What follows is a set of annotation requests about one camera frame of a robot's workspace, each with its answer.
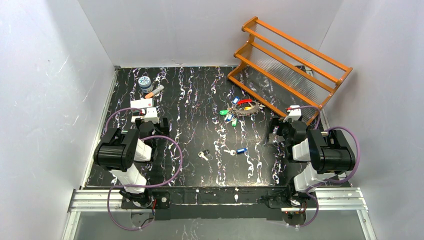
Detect keyring with coloured key tags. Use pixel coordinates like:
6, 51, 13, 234
219, 96, 265, 127

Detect key with black head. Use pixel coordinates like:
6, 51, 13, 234
198, 149, 210, 161

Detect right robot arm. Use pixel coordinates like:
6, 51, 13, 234
269, 117, 356, 206

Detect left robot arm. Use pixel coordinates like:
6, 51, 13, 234
93, 117, 170, 207

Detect small white flat box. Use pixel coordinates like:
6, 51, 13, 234
131, 116, 143, 123

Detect white medicine box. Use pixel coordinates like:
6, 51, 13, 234
130, 98, 155, 112

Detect orange and white tube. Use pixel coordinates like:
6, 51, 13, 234
144, 85, 165, 99

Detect round blue-white jar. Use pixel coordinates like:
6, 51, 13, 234
137, 75, 153, 94

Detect orange wooden shelf rack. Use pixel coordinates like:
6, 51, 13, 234
227, 16, 353, 124

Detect key with blue tag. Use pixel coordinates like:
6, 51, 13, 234
223, 148, 248, 156

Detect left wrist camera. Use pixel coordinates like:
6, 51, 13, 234
140, 107, 160, 124

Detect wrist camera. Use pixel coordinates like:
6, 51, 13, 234
140, 107, 160, 124
283, 105, 302, 122

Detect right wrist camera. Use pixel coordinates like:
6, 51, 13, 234
283, 105, 302, 122

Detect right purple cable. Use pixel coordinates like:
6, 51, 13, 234
286, 105, 361, 230

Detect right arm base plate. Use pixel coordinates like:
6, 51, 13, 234
258, 189, 317, 212

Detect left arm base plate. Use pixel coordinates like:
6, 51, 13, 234
119, 189, 171, 210

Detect aluminium rail frame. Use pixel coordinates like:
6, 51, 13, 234
62, 186, 376, 240

